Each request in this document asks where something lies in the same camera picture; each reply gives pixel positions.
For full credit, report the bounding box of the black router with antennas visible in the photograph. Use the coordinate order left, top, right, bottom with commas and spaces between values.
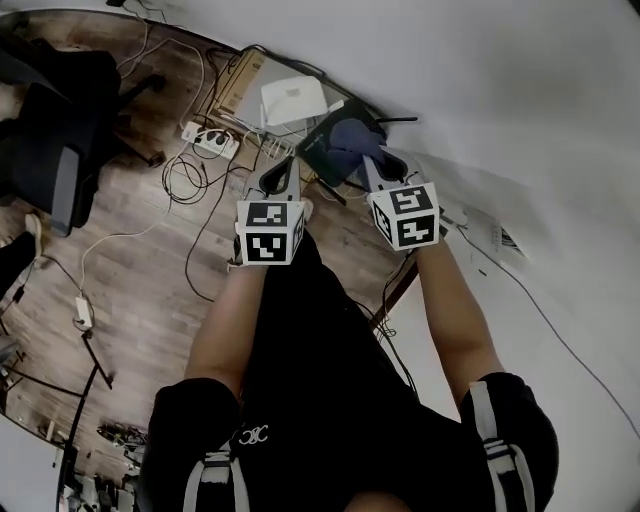
294, 98, 419, 205

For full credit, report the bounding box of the blue-grey cloth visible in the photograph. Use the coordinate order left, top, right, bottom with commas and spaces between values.
326, 117, 390, 169

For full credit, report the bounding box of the person's right forearm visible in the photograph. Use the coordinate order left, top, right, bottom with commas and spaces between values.
414, 244, 505, 416

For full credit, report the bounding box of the white floor cable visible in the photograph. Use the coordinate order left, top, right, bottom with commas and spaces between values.
78, 219, 162, 301

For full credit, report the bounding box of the white antenna modem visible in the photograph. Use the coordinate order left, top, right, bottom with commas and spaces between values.
259, 75, 347, 137

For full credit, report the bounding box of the white power adapter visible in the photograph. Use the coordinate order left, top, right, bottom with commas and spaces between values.
74, 295, 95, 330

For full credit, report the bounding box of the person's black clothing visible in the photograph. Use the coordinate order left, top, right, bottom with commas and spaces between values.
137, 227, 560, 512

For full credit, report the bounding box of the white wall panel box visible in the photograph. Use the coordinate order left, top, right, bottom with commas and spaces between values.
462, 203, 532, 267

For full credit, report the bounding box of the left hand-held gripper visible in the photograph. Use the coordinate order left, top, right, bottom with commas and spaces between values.
233, 156, 307, 267

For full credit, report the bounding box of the person's left forearm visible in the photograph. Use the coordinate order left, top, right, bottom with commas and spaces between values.
183, 262, 267, 399

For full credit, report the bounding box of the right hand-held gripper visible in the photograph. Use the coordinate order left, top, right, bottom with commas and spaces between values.
361, 149, 442, 252

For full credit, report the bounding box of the black mesh office chair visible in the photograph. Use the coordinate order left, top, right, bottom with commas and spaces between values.
0, 37, 167, 239

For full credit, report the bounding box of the person's left grey harness strap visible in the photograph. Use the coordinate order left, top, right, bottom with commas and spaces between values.
182, 447, 251, 512

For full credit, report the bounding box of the black metal stand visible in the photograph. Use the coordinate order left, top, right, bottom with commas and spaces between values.
0, 329, 117, 501

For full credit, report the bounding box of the person's right grey harness strap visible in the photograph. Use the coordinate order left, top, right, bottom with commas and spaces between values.
469, 380, 539, 512

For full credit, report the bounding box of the person's grey harness strap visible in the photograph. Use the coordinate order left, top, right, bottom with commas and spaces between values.
469, 380, 539, 512
182, 447, 251, 512

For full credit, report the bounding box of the grey wall cable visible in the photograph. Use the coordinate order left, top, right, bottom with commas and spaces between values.
462, 229, 640, 442

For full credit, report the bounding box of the white power strip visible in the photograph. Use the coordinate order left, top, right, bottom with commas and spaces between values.
180, 121, 240, 160

